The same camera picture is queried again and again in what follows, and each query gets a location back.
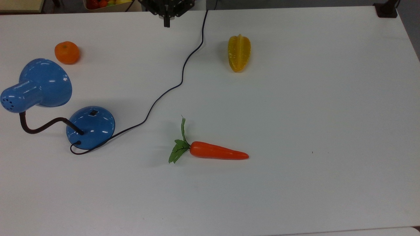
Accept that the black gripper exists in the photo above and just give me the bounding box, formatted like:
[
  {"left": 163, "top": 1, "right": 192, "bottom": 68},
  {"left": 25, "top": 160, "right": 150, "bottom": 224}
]
[{"left": 138, "top": 0, "right": 196, "bottom": 28}]

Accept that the blue gooseneck desk lamp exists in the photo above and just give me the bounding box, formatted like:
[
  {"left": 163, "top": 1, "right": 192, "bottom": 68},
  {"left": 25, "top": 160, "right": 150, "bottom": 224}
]
[{"left": 0, "top": 58, "right": 116, "bottom": 150}]

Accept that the bowl of toy fruit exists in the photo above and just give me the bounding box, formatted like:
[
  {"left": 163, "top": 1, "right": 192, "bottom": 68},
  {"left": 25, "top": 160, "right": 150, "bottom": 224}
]
[{"left": 83, "top": 0, "right": 133, "bottom": 12}]

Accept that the yellow toy starfruit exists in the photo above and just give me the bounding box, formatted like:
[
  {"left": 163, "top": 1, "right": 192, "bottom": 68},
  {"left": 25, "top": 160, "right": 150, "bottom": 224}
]
[{"left": 228, "top": 34, "right": 251, "bottom": 73}]

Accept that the orange toy mandarin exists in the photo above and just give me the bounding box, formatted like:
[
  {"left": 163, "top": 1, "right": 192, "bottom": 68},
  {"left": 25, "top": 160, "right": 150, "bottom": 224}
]
[{"left": 54, "top": 41, "right": 80, "bottom": 65}]

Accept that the orange toy carrot with leaves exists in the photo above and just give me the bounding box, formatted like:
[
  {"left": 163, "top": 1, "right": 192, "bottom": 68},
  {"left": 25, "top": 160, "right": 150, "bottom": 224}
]
[{"left": 168, "top": 115, "right": 249, "bottom": 164}]

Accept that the light wooden board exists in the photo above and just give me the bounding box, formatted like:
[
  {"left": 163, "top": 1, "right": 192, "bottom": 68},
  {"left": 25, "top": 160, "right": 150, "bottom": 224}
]
[{"left": 0, "top": 0, "right": 45, "bottom": 13}]

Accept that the black corner clamp stand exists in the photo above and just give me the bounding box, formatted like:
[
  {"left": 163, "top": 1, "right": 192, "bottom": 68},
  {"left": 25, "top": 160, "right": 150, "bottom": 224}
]
[{"left": 373, "top": 0, "right": 400, "bottom": 18}]

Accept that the black lamp power cable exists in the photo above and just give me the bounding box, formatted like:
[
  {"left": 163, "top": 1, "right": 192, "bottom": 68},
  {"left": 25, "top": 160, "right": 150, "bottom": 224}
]
[{"left": 70, "top": 9, "right": 209, "bottom": 155}]

